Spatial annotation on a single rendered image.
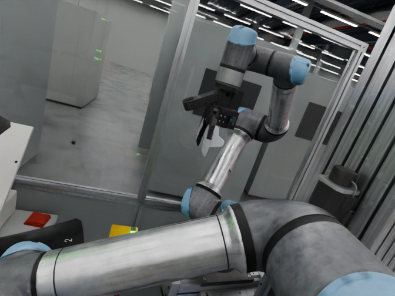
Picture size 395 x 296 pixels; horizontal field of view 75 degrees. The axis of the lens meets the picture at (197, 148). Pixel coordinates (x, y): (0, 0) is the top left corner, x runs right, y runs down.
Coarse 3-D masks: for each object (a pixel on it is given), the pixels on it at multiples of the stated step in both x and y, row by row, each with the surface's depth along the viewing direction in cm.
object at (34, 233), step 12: (48, 228) 63; (60, 228) 63; (72, 228) 64; (0, 240) 58; (12, 240) 58; (24, 240) 59; (36, 240) 59; (48, 240) 60; (60, 240) 61; (0, 252) 55
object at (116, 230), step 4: (112, 224) 96; (112, 228) 93; (116, 228) 94; (120, 228) 95; (124, 228) 95; (128, 228) 96; (136, 228) 97; (112, 232) 92; (116, 232) 92; (120, 232) 93; (124, 232) 94; (128, 232) 94; (112, 236) 90
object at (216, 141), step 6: (216, 126) 73; (216, 132) 73; (204, 138) 73; (216, 138) 73; (204, 144) 72; (210, 144) 73; (216, 144) 73; (222, 144) 74; (204, 150) 73; (204, 156) 74
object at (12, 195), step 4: (12, 192) 111; (16, 192) 113; (8, 196) 108; (12, 196) 110; (8, 200) 106; (12, 200) 110; (8, 204) 107; (12, 204) 111; (4, 208) 103; (8, 208) 108; (12, 208) 112; (4, 212) 104; (8, 212) 109; (12, 212) 113; (4, 216) 105; (8, 216) 110; (0, 220) 102; (4, 220) 106; (0, 224) 103
